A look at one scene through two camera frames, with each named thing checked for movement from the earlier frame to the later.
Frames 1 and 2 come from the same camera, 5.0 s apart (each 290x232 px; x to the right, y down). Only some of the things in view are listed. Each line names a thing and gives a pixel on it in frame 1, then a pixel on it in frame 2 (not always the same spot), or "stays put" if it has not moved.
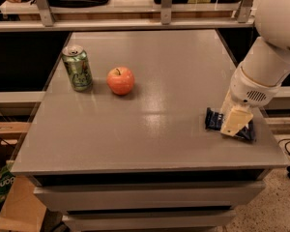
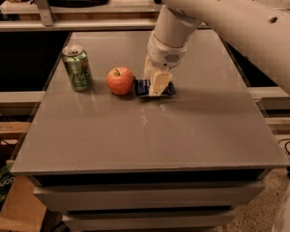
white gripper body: (247, 91) → (162, 55)
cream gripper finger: (227, 105) → (149, 72)
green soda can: (77, 66) stays put
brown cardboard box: (24, 209) stays put
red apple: (120, 80) stays put
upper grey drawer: (59, 197) stays put
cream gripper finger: (236, 121) → (160, 81)
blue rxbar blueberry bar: (214, 122) → (142, 87)
